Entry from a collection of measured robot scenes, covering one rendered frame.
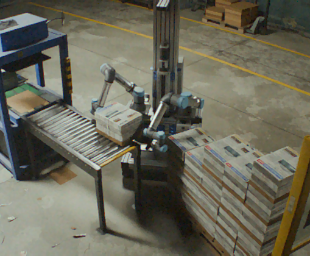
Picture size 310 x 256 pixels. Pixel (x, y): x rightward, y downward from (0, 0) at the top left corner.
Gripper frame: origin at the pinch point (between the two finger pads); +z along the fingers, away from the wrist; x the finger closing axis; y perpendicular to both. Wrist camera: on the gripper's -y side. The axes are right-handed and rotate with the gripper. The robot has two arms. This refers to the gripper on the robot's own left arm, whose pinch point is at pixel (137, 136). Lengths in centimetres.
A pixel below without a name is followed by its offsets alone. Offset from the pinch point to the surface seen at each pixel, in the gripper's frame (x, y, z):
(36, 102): 31, 1, 135
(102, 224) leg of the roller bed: 64, -67, -12
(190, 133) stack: -36, 3, -36
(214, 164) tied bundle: 4, 16, -94
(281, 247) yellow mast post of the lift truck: 54, 22, -187
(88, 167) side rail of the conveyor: 64, -2, 0
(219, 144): -10, 27, -87
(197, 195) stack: -1, -32, -75
